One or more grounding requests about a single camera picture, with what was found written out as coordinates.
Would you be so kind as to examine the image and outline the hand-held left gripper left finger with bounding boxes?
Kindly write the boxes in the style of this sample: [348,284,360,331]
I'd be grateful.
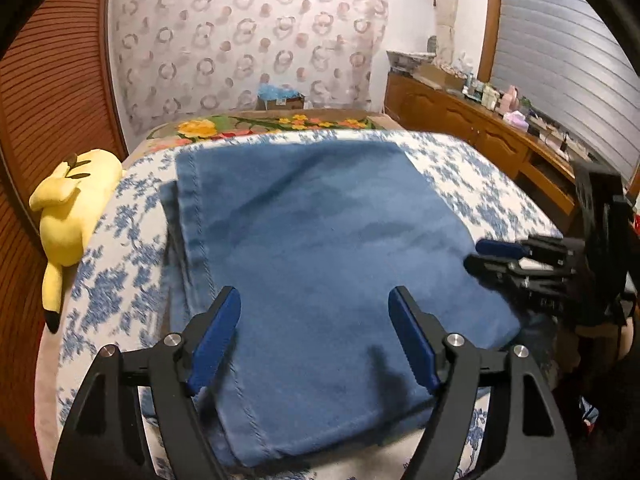
[50,286,242,480]

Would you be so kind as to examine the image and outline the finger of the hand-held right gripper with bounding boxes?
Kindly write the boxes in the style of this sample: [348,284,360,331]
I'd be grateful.
[475,236,576,263]
[463,255,576,312]

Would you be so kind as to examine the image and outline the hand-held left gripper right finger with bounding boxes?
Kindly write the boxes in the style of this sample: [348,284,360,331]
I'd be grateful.
[388,286,578,480]

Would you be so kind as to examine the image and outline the blue denim pants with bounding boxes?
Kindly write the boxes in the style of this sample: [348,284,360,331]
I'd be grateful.
[160,139,558,468]

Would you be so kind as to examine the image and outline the blue white floral bedsheet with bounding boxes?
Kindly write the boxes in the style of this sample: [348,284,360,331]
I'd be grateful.
[57,129,565,480]

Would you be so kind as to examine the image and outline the wooden sideboard cabinet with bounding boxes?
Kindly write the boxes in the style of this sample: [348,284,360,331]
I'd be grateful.
[384,71,601,233]

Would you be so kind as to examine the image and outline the open cardboard box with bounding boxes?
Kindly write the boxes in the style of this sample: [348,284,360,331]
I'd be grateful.
[414,63,467,92]

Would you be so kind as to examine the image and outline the yellow plush toy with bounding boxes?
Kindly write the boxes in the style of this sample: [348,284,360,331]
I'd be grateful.
[29,148,123,335]

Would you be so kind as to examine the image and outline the patterned flat box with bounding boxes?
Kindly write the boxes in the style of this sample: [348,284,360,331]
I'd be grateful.
[386,49,437,74]

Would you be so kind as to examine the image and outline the colourful flower blanket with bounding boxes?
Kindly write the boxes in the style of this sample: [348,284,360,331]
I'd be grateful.
[127,111,401,157]

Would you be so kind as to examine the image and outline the cardboard box with blue bag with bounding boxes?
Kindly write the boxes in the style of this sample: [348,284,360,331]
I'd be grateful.
[256,82,306,111]

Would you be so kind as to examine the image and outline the wooden louvered door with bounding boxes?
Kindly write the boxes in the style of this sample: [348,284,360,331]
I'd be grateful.
[0,0,128,480]

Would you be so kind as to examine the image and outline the ring patterned curtain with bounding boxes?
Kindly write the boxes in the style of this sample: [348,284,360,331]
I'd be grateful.
[110,0,390,133]

